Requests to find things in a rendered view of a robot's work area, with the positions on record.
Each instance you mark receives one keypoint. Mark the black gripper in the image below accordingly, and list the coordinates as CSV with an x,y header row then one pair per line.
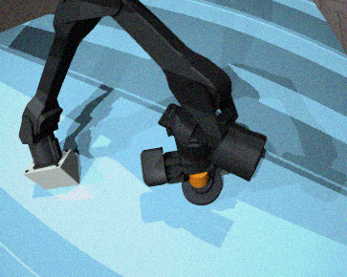
x,y
158,168

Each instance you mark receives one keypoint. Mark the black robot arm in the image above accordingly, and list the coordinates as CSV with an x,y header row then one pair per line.
x,y
199,85

